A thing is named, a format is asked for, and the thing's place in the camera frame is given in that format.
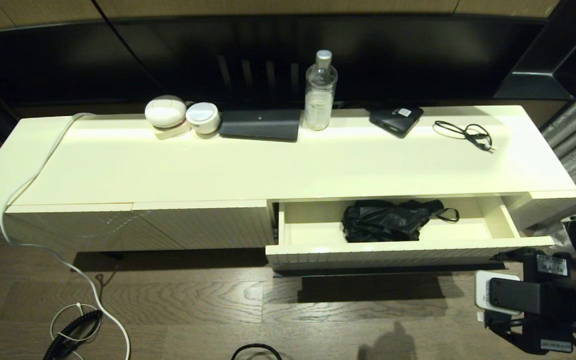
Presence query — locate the white ribbed drawer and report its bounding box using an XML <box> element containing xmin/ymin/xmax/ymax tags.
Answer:
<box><xmin>266</xmin><ymin>196</ymin><xmax>555</xmax><ymax>271</ymax></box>

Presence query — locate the black umbrella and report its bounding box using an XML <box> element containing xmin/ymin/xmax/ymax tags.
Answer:
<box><xmin>340</xmin><ymin>199</ymin><xmax>460</xmax><ymax>244</ymax></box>

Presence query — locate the white low cabinet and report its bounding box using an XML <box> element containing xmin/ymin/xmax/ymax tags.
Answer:
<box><xmin>0</xmin><ymin>104</ymin><xmax>576</xmax><ymax>253</ymax></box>

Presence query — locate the black box with white label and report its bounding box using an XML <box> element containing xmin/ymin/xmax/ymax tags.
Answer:
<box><xmin>369</xmin><ymin>105</ymin><xmax>425</xmax><ymax>139</ymax></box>

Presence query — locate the black television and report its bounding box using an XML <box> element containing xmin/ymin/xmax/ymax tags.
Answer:
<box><xmin>0</xmin><ymin>14</ymin><xmax>544</xmax><ymax>118</ymax></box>

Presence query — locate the clear plastic water bottle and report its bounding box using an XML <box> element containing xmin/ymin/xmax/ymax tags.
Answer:
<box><xmin>304</xmin><ymin>49</ymin><xmax>339</xmax><ymax>131</ymax></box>

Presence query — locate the white ribbed cabinet door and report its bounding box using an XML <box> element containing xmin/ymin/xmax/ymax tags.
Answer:
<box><xmin>133</xmin><ymin>200</ymin><xmax>277</xmax><ymax>250</ymax></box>
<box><xmin>7</xmin><ymin>202</ymin><xmax>185</xmax><ymax>252</ymax></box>

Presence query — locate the dark grey flat box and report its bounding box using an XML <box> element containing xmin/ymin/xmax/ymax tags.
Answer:
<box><xmin>218</xmin><ymin>108</ymin><xmax>302</xmax><ymax>143</ymax></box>

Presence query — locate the small white round device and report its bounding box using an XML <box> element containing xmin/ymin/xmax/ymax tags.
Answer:
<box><xmin>185</xmin><ymin>101</ymin><xmax>221</xmax><ymax>135</ymax></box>

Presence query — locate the large white round device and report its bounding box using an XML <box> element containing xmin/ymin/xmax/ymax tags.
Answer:
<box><xmin>144</xmin><ymin>94</ymin><xmax>187</xmax><ymax>128</ymax></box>

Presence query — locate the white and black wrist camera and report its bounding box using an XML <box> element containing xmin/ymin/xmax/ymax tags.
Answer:
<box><xmin>474</xmin><ymin>270</ymin><xmax>542</xmax><ymax>317</ymax></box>

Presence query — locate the thin black USB cable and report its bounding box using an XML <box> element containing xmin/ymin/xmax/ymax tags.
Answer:
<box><xmin>432</xmin><ymin>120</ymin><xmax>495</xmax><ymax>153</ymax></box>

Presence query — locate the black wall shelf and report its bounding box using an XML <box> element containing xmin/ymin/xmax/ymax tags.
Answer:
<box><xmin>493</xmin><ymin>0</ymin><xmax>576</xmax><ymax>101</ymax></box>

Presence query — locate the black floor cable with plug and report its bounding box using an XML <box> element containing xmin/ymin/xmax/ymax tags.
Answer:
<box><xmin>231</xmin><ymin>343</ymin><xmax>283</xmax><ymax>360</ymax></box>

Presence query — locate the thin white cable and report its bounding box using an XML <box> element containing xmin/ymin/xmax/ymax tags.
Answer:
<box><xmin>49</xmin><ymin>302</ymin><xmax>103</xmax><ymax>360</ymax></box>

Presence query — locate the black coiled cable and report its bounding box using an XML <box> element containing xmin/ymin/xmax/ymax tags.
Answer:
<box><xmin>43</xmin><ymin>310</ymin><xmax>104</xmax><ymax>360</ymax></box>

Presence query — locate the white power cable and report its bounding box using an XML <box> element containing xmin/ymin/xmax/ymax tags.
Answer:
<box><xmin>0</xmin><ymin>112</ymin><xmax>132</xmax><ymax>360</ymax></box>

